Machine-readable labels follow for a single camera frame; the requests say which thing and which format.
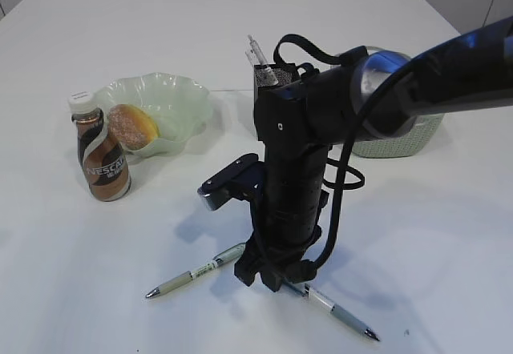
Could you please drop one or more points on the sugared bread bun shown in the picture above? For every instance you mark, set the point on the sugared bread bun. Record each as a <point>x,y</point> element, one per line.
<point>132,127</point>

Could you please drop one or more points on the clear plastic ruler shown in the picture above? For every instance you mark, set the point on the clear plastic ruler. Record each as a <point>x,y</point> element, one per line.
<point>253,60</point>

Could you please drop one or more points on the blue clear grey-grip pen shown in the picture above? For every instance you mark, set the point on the blue clear grey-grip pen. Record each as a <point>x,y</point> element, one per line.
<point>334,309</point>

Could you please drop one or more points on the black mesh pen holder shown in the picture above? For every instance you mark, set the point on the black mesh pen holder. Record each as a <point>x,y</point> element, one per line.
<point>274,106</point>

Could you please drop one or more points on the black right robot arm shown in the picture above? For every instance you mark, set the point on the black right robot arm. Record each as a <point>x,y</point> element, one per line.
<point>309,128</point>

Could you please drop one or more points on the green woven plastic basket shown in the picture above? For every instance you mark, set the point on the green woven plastic basket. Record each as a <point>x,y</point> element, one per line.
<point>393,142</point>

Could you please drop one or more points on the grey grip pen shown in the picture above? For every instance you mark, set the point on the grey grip pen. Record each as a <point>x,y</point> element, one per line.
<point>262,61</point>

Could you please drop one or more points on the brown Nescafe coffee bottle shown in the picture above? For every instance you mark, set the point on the brown Nescafe coffee bottle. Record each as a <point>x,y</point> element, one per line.
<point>100,154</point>

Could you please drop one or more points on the green wavy glass plate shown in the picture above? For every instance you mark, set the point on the green wavy glass plate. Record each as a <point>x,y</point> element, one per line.
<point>179,106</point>

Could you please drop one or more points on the beige grip pen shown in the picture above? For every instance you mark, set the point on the beige grip pen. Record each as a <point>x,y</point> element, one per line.
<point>218,261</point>

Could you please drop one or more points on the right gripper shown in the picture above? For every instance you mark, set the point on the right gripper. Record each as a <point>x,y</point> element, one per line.
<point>278,243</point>

